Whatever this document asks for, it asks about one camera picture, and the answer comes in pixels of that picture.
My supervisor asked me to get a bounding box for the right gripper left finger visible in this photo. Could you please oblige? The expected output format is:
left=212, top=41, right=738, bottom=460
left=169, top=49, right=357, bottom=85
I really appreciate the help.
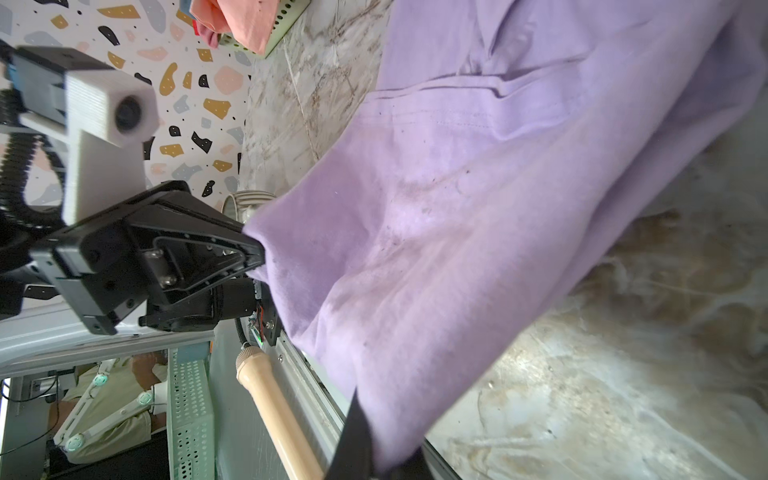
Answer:
left=324, top=393, right=374, bottom=480

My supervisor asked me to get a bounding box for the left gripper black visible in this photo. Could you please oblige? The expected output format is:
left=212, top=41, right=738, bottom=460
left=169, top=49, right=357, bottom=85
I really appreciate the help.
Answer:
left=30, top=181, right=265, bottom=335

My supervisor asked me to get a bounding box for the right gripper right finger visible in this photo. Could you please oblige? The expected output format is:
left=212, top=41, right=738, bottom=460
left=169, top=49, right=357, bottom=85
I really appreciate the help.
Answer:
left=392, top=449, right=434, bottom=480

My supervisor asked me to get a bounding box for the salmon t shirt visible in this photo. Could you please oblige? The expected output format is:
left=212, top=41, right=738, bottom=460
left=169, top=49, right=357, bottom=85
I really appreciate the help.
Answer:
left=190, top=0, right=280, bottom=55

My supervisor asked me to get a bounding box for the lilac t shirt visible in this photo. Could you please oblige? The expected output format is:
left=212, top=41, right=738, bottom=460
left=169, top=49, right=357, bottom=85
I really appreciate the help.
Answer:
left=244, top=1, right=767, bottom=474

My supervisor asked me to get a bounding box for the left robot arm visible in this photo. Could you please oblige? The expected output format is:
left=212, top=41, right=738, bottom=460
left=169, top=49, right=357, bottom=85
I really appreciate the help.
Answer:
left=1, top=181, right=265, bottom=335

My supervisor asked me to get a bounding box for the beige cylinder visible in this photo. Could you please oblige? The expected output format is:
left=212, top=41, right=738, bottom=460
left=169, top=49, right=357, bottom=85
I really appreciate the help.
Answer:
left=235, top=346, right=324, bottom=480

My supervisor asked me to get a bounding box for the grey ribbed ceramic mug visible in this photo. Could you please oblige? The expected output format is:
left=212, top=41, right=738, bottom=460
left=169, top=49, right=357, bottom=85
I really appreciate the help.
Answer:
left=221, top=190, right=276, bottom=224

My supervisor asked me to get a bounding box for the green perforated metal tray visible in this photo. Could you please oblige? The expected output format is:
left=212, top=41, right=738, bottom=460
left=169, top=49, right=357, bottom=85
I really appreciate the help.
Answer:
left=167, top=342, right=216, bottom=480

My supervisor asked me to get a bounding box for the perforated laundry basket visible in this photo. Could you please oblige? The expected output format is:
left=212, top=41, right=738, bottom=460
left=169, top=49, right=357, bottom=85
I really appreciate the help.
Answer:
left=219, top=0, right=311, bottom=59

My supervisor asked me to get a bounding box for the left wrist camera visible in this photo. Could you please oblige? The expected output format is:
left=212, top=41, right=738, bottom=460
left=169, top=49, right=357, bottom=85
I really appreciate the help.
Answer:
left=11, top=46, right=159, bottom=225

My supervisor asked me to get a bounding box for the black corrugated cable conduit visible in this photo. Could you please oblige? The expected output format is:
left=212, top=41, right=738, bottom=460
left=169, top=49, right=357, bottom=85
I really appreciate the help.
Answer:
left=0, top=89, right=67, bottom=232

